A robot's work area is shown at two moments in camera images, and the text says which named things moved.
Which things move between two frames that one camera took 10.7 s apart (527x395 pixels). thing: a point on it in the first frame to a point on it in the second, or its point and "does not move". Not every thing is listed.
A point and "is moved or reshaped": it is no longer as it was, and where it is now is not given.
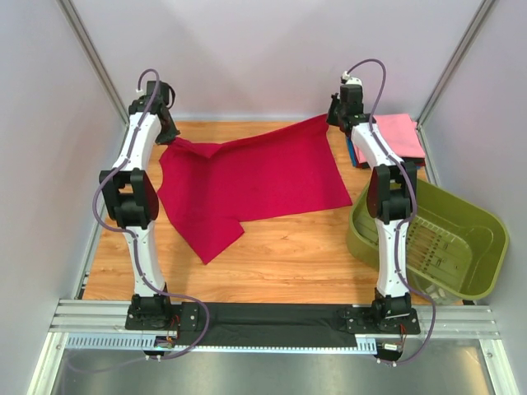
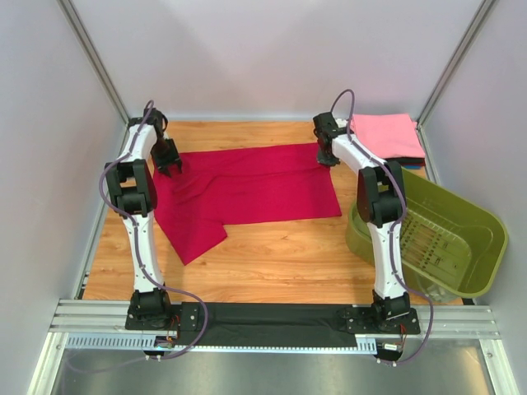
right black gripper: x=333 y=116 to x=325 y=154
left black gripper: x=166 y=132 to x=166 y=160
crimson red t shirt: x=289 y=169 is moved or reshaped
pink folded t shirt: x=401 y=132 does not move
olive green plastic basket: x=456 y=252 does not move
